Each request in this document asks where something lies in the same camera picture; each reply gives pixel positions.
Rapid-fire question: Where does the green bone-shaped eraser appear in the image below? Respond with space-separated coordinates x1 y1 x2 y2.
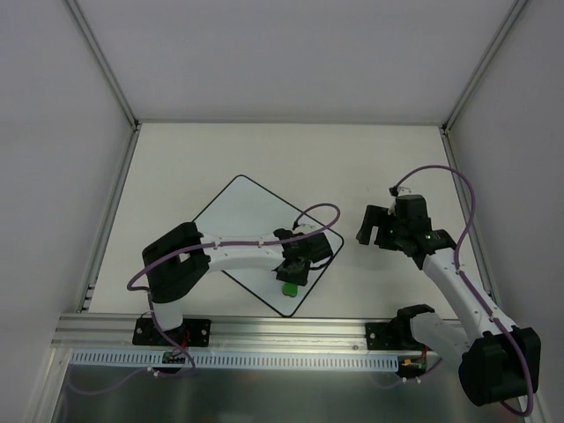
282 283 300 298

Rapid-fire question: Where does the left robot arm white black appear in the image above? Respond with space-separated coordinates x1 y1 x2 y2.
142 222 333 345

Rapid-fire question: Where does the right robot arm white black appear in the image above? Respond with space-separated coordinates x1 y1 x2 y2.
356 194 541 406

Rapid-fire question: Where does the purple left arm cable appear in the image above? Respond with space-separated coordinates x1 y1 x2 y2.
126 202 343 378

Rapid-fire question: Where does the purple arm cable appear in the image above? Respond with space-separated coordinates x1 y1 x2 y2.
390 164 537 418
126 202 343 378

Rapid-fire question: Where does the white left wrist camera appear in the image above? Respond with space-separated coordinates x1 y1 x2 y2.
293 223 319 234

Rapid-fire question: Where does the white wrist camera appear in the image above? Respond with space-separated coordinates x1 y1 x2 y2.
389 186 412 197
293 223 319 234

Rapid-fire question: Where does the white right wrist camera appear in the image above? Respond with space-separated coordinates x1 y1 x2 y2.
389 186 412 197

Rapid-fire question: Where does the right aluminium frame post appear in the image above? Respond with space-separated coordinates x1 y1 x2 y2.
440 0 531 302

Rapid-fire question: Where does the aluminium frame post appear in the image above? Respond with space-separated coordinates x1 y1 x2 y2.
440 0 531 302
63 1 141 313

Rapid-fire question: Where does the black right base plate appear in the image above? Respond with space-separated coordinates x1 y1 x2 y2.
365 321 419 351

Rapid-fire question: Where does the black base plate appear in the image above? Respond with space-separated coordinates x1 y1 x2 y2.
131 317 212 347
365 321 419 351

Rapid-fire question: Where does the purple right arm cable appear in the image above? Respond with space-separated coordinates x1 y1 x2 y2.
390 164 537 418

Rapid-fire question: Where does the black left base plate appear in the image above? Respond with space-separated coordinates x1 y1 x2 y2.
131 317 212 347

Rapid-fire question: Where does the left aluminium frame post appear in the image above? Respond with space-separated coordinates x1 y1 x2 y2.
63 1 141 313

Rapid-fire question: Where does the aluminium mounting rail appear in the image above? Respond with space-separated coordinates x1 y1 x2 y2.
50 313 388 353

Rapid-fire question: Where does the white slotted cable duct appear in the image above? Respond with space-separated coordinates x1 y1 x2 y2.
70 349 399 373

